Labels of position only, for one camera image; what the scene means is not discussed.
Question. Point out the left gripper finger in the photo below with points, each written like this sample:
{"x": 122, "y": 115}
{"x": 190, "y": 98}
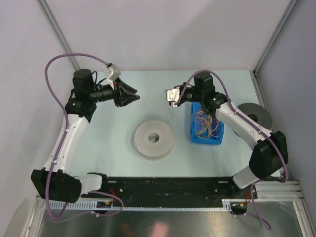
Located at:
{"x": 126, "y": 99}
{"x": 126, "y": 86}

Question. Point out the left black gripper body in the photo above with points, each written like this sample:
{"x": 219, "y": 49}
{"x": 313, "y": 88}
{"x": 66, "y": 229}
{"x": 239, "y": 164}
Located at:
{"x": 117, "y": 93}

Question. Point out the white cable spool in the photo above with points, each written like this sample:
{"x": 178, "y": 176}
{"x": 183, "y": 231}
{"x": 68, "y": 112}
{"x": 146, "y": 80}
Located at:
{"x": 154, "y": 139}

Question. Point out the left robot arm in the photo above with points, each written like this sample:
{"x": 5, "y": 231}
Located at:
{"x": 55, "y": 180}

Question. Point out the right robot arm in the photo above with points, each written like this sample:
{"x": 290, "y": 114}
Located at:
{"x": 269, "y": 149}

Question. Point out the blue plastic bin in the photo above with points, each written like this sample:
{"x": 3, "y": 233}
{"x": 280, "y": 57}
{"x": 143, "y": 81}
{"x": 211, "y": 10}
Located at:
{"x": 204, "y": 128}

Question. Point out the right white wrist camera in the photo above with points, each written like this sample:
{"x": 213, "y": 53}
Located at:
{"x": 172, "y": 96}

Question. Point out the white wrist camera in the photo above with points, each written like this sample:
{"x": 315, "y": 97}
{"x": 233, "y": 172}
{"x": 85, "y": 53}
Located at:
{"x": 172, "y": 96}
{"x": 112, "y": 72}

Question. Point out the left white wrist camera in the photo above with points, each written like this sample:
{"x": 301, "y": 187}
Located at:
{"x": 112, "y": 72}

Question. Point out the dark grey cable spool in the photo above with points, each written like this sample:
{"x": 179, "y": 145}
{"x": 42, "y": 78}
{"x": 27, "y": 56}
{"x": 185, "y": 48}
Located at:
{"x": 257, "y": 114}

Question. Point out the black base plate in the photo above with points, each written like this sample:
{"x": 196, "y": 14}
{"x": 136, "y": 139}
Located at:
{"x": 192, "y": 192}

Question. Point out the left aluminium frame post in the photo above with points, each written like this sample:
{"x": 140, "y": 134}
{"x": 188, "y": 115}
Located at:
{"x": 48, "y": 14}

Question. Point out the aluminium frame post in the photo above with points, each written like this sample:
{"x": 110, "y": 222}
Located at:
{"x": 48, "y": 14}
{"x": 284, "y": 20}

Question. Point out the slotted grey cable duct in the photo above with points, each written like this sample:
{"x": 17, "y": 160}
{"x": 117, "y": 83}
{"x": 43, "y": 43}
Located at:
{"x": 100, "y": 205}

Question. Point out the right aluminium frame post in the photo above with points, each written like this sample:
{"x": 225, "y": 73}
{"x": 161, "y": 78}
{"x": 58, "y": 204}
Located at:
{"x": 284, "y": 20}

